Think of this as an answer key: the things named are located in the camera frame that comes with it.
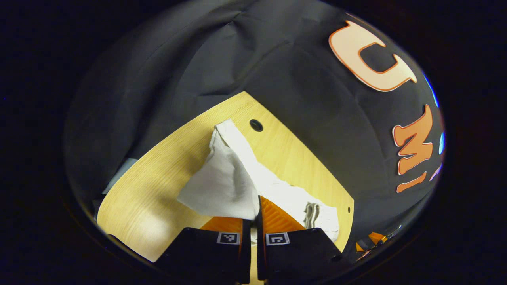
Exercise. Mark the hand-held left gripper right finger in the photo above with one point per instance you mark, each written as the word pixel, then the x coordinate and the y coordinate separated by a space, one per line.
pixel 301 253

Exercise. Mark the black backdrop cloth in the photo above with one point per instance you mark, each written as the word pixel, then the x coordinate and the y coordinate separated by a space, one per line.
pixel 178 71

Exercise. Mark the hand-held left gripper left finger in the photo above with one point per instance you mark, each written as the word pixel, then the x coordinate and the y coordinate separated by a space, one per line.
pixel 202 253

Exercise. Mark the white jeans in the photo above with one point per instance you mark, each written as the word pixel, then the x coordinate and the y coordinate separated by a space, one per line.
pixel 225 178

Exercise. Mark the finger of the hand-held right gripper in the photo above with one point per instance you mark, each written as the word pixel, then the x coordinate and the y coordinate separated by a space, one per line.
pixel 376 238

